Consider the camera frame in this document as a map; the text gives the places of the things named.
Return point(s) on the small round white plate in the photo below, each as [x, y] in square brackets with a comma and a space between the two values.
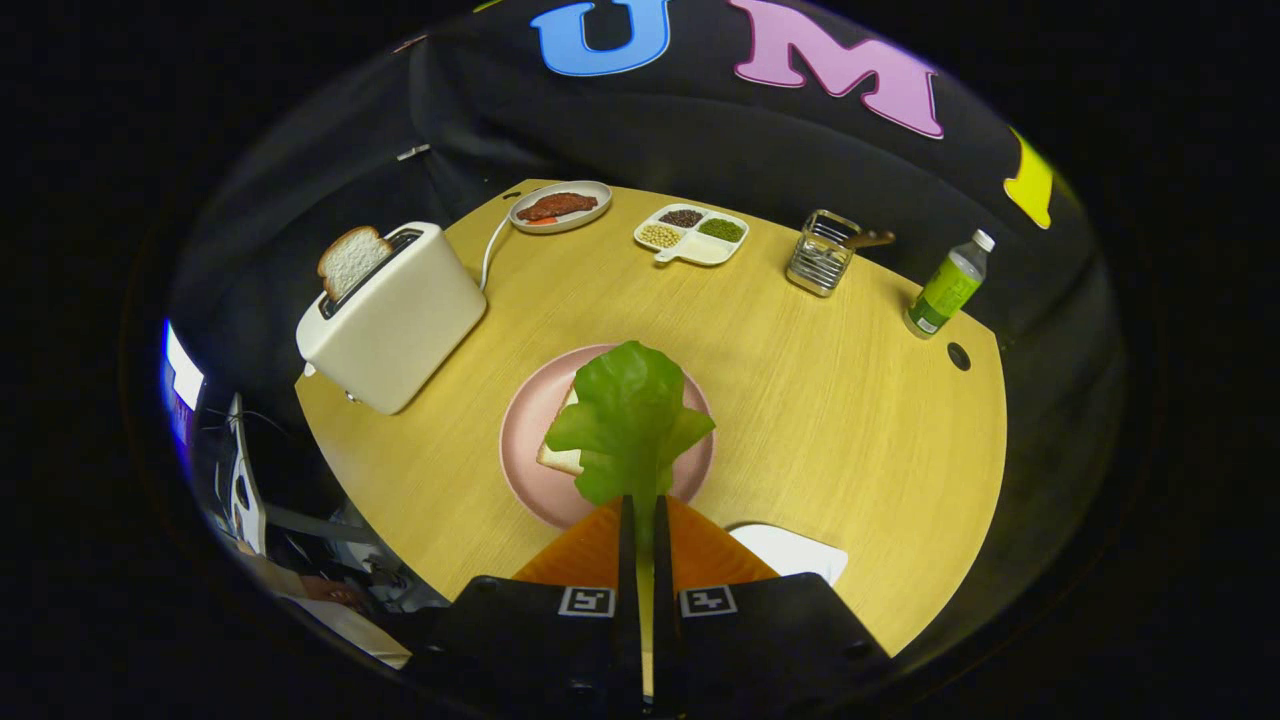
[575, 225]

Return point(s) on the green lettuce leaf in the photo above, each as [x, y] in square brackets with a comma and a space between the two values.
[630, 410]

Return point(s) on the divided white bean dish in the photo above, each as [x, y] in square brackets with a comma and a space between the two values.
[705, 250]

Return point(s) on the pink round plate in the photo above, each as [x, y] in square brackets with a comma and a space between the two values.
[530, 440]

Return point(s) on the toasted bread slice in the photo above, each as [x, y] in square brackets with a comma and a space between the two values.
[350, 262]

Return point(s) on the white bread slice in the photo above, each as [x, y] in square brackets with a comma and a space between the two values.
[560, 460]

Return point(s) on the pink cloth clip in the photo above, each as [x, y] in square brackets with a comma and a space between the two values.
[410, 43]

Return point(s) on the black backdrop cloth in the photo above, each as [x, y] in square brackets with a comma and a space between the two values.
[700, 140]

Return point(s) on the white rounded square plate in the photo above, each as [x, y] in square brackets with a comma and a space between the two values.
[790, 555]

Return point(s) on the white toaster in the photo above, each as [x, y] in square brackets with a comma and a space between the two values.
[400, 330]

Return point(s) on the white cloth clip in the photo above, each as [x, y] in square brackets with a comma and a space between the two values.
[412, 152]

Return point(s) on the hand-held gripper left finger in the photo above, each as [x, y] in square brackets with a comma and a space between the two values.
[627, 600]

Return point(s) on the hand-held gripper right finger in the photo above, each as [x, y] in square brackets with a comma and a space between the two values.
[662, 600]

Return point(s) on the brown meat piece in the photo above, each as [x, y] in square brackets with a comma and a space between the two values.
[560, 205]

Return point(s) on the green drink bottle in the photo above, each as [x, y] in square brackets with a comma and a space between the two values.
[945, 290]

